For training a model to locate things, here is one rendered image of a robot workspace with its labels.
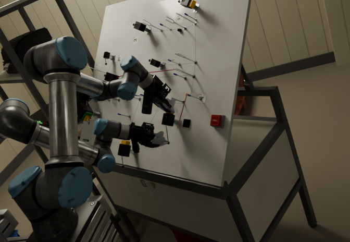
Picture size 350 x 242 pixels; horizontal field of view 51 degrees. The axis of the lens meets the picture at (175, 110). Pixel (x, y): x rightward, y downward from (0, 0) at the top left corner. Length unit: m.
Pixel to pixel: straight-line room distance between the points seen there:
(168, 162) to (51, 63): 0.86
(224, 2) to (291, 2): 2.39
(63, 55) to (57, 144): 0.27
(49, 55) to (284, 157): 1.34
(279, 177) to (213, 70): 0.69
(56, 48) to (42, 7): 3.80
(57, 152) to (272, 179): 1.18
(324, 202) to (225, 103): 1.26
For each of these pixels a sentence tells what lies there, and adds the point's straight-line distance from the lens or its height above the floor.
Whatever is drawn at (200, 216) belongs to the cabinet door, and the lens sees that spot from 1.98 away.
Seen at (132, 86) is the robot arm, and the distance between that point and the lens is 1.52.
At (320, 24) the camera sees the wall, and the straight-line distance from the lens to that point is 4.30.
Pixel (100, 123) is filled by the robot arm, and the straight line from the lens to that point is 1.62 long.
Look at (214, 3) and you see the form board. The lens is 1.90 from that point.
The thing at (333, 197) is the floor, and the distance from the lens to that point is 2.70.
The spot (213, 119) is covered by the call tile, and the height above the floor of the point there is 1.09.
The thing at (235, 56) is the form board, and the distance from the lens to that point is 1.70.
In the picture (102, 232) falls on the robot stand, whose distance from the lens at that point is 1.45.
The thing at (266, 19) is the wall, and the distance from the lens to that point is 4.24.
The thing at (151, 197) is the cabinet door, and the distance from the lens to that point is 2.21.
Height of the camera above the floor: 1.86
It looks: 24 degrees down
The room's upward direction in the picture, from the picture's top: 24 degrees counter-clockwise
